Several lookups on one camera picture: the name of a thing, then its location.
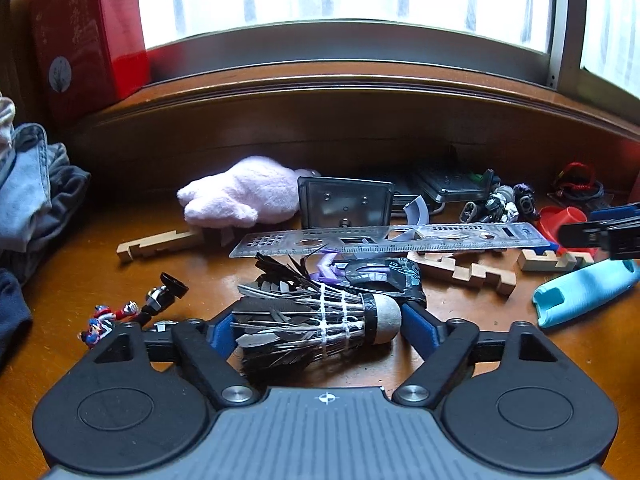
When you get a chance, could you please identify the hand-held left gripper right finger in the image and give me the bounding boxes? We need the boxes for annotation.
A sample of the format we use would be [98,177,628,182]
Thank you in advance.
[391,300,564,407]

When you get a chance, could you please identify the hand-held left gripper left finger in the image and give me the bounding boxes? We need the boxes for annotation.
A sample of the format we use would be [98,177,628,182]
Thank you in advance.
[87,309,262,407]

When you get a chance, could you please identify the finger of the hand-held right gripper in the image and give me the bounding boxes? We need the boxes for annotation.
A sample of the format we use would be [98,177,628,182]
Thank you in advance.
[556,220,612,257]
[588,202,640,225]

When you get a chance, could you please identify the blue ribbed handle cover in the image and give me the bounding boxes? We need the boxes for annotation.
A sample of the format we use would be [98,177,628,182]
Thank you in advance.
[531,258,640,331]

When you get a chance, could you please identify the black feather shuttlecock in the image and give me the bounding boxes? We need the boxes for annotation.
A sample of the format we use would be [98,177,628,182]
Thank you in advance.
[234,251,404,377]

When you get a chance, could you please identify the red plastic cup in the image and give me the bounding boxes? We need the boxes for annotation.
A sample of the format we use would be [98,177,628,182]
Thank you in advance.
[538,204,599,249]

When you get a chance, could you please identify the notched wooden puzzle piece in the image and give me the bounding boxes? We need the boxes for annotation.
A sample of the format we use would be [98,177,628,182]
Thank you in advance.
[516,241,597,274]
[116,226,237,264]
[406,249,517,297]

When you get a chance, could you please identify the black holographic toy car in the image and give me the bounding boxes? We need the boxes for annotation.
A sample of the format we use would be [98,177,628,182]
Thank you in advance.
[339,256,427,307]

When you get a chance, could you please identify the purple black small toy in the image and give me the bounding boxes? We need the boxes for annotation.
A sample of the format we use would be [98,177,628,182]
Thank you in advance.
[514,181,539,219]

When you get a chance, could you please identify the metal cutout plate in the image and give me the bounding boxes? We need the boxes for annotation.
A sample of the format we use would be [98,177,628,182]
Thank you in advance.
[229,221,552,262]

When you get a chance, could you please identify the black white robot toy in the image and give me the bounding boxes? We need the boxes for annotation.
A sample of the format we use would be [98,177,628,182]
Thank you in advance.
[461,184,522,224]

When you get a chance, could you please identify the lavender plastic piece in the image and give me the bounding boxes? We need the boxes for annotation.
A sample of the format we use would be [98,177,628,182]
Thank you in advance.
[309,249,347,282]

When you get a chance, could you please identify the red blue toy figure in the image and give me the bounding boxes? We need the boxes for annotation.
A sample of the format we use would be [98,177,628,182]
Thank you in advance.
[79,299,142,349]

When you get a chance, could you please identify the pink plush toy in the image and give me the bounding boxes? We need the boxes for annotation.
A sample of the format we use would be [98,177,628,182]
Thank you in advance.
[177,155,322,227]

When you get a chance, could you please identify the grey metal tray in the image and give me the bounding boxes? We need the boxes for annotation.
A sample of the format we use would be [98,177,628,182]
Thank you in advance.
[296,175,394,234]

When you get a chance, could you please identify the black plastic case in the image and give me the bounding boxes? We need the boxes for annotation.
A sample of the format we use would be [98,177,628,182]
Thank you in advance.
[394,166,497,207]

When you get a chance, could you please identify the dark navy cloth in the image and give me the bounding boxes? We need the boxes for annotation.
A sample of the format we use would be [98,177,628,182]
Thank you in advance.
[0,266,34,367]

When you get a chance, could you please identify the blue jeans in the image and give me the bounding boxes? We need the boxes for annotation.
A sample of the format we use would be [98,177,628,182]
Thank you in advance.
[0,123,92,282]

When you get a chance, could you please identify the wooden windowsill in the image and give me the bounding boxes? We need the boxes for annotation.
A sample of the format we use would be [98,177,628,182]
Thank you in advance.
[65,62,640,156]

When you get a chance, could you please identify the patterned white cloth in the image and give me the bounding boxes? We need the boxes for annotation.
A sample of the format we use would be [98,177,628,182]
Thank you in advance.
[0,94,17,152]

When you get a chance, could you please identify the red gift box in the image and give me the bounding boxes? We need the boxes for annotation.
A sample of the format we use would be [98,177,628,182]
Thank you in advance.
[21,0,152,122]

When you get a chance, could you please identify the window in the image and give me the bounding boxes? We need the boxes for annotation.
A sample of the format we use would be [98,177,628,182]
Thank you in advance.
[132,0,640,101]

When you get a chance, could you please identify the red cord loop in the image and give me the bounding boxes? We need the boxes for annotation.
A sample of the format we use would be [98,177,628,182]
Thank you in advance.
[551,161,599,197]

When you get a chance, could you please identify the grey flat strap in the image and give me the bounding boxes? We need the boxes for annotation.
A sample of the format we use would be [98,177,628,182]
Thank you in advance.
[399,196,432,227]

